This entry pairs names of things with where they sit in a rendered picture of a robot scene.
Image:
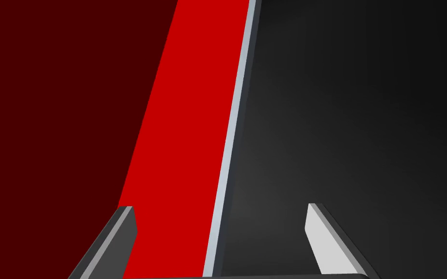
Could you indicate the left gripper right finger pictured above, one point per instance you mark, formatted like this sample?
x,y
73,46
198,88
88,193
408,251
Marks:
x,y
330,252

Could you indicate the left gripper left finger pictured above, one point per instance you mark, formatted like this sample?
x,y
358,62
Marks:
x,y
111,248

